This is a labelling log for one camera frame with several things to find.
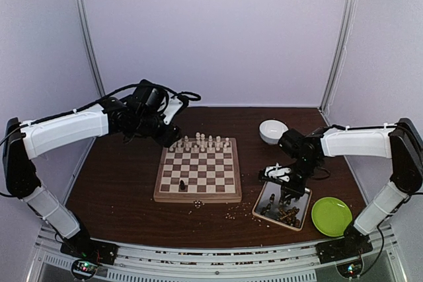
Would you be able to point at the metal tray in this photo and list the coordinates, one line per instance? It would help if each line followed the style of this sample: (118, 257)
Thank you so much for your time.
(268, 203)

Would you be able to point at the white ceramic bowl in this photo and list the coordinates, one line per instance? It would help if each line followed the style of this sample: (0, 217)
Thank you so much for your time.
(271, 131)

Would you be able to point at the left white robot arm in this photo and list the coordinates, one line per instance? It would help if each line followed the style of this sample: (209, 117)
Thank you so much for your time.
(147, 112)

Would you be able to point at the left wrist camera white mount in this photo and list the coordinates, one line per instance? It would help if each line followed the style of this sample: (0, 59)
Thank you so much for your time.
(174, 105)

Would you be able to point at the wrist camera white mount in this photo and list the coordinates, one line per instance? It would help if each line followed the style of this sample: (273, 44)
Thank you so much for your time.
(275, 174)
(174, 105)

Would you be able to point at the green plate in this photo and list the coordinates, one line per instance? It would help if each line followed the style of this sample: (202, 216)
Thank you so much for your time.
(331, 216)

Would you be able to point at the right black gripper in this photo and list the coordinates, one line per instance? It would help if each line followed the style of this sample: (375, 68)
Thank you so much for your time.
(296, 191)

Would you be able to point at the left aluminium frame post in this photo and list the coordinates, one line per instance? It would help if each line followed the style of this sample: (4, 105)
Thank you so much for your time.
(89, 48)

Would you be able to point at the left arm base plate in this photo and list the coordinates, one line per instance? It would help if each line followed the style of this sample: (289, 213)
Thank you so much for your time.
(102, 253)

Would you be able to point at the aluminium frame post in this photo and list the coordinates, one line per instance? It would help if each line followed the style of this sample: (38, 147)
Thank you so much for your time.
(339, 56)
(89, 48)

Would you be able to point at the right aluminium frame post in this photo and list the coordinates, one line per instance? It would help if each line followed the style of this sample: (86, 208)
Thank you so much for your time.
(339, 56)

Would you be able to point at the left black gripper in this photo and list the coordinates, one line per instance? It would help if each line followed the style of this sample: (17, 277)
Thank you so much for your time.
(166, 139)

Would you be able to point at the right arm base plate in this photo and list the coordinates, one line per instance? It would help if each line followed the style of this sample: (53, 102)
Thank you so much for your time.
(341, 249)

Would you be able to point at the pile of dark chess pieces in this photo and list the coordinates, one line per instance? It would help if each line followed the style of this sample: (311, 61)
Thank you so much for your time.
(289, 217)

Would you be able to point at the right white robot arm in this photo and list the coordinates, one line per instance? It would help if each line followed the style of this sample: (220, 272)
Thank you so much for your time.
(399, 142)

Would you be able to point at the wooden chess board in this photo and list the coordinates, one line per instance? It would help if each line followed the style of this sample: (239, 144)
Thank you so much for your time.
(209, 177)

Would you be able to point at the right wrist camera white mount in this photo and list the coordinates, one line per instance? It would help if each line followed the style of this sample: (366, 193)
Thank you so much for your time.
(275, 174)

